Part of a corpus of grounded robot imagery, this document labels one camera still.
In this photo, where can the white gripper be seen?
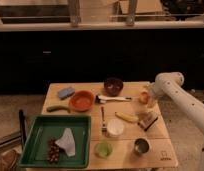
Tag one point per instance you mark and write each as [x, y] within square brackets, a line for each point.
[152, 101]

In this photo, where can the orange apple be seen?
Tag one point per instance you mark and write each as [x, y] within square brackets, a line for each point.
[144, 98]

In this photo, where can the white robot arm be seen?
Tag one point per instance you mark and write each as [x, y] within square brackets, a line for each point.
[170, 84]

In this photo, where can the white plastic cup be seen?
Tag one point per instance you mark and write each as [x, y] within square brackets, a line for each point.
[115, 128]

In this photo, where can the metal cup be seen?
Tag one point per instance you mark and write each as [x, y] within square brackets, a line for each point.
[141, 146]

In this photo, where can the green plastic cup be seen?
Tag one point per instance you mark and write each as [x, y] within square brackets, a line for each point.
[103, 149]

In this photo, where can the wooden block brush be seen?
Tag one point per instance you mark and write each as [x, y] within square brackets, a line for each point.
[147, 120]

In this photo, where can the yellow banana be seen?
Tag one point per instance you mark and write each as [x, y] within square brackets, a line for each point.
[126, 117]

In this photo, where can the dark brown bowl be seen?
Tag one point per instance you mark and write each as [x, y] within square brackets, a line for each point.
[113, 86]

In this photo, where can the metal fork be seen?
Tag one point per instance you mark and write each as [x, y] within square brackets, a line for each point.
[104, 129]

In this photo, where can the orange bowl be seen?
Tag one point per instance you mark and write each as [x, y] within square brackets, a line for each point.
[81, 101]

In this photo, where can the blue sponge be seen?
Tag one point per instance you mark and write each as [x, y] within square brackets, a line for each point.
[66, 92]

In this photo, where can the green cucumber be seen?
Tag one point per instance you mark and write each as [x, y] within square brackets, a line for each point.
[57, 108]

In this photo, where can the white cloth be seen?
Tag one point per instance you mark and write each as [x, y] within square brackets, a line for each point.
[67, 142]

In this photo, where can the green plastic tray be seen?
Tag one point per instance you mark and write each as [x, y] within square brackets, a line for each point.
[45, 131]

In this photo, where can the red grapes bunch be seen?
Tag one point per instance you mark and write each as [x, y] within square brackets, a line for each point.
[53, 152]

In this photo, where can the black chair frame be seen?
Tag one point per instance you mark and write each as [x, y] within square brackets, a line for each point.
[18, 137]

